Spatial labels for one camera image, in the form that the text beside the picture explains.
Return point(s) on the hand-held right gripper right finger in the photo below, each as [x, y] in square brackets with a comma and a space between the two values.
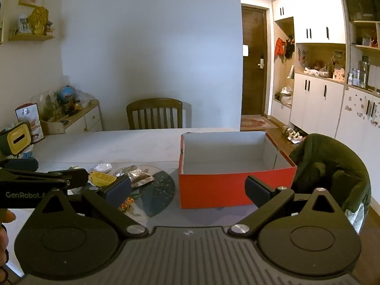
[256, 191]

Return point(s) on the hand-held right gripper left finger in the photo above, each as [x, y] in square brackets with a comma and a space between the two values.
[118, 187]

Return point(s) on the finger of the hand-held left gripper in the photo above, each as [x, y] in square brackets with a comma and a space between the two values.
[59, 175]
[23, 164]

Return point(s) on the orange bead trinket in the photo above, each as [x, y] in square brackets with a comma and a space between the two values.
[127, 205]

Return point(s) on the silver foil bag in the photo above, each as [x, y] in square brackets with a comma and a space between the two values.
[139, 176]

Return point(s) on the red cardboard box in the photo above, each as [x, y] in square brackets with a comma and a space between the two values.
[222, 190]

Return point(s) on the person's left hand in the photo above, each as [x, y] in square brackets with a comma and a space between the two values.
[6, 216]

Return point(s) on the yellow green tissue box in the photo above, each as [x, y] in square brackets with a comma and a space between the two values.
[17, 138]

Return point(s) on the red white snack bag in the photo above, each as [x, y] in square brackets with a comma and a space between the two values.
[29, 121]

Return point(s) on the open cardboard box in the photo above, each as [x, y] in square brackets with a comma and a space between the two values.
[53, 127]

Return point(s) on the white wooden sideboard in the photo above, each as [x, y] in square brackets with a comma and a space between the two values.
[92, 118]

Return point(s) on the red patterned rug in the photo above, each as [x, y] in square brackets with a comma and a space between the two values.
[256, 123]

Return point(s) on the orange label jar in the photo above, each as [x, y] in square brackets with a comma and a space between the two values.
[77, 104]

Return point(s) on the green jacket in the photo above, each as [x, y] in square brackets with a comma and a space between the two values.
[326, 154]

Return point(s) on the crumpled clear plastic bag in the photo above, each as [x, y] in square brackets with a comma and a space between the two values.
[86, 98]

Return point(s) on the blue globe toy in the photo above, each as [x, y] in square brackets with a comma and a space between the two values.
[66, 93]

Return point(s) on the wooden slatted chair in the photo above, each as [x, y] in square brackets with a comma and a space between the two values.
[154, 103]

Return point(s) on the white bags in cubby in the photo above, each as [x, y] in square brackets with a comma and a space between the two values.
[285, 96]

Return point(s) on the pale patterned cloth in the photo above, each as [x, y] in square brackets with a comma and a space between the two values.
[356, 218]

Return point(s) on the brown wooden door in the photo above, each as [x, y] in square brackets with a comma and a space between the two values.
[252, 86]

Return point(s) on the white base cabinet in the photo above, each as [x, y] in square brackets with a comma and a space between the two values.
[317, 104]

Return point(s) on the white cabinet with stickers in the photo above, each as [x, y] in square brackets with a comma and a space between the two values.
[359, 124]

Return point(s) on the counter clutter pile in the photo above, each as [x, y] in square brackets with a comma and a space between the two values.
[317, 70]

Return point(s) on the small photo card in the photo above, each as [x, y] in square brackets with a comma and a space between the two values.
[23, 23]

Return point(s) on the white paper sheet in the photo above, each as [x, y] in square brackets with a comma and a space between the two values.
[245, 50]

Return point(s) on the pink white box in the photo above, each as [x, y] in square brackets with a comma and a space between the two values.
[340, 74]

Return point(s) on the red hanging bag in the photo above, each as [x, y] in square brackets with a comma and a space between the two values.
[279, 47]

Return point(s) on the yellow honeycomb ornament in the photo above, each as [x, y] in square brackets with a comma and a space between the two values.
[39, 19]

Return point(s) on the dark hanging bag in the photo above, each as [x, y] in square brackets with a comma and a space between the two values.
[289, 47]

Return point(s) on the small clear bottles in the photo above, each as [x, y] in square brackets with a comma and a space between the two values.
[353, 78]

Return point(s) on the tall clear bottle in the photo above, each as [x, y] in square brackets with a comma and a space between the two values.
[364, 71]

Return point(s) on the wooden wall shelf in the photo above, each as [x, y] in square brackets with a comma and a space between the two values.
[29, 37]

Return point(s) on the white wall cabinet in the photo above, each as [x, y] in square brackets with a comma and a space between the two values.
[314, 12]

